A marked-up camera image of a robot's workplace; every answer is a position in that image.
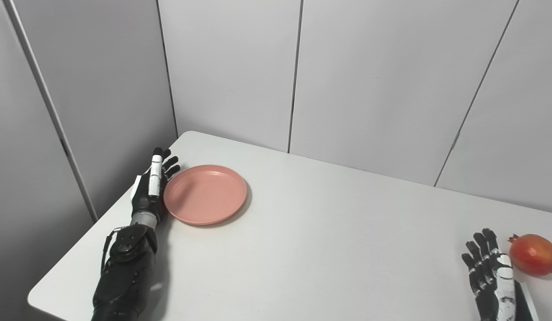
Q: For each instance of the red pomegranate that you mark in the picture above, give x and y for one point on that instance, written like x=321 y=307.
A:
x=535 y=255

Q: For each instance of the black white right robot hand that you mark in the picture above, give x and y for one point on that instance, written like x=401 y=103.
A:
x=494 y=285

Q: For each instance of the pink round plate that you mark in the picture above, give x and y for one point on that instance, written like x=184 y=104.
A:
x=205 y=195

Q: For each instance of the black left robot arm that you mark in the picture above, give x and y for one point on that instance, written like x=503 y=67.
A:
x=124 y=272

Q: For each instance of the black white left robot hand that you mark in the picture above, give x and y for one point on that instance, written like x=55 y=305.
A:
x=146 y=198

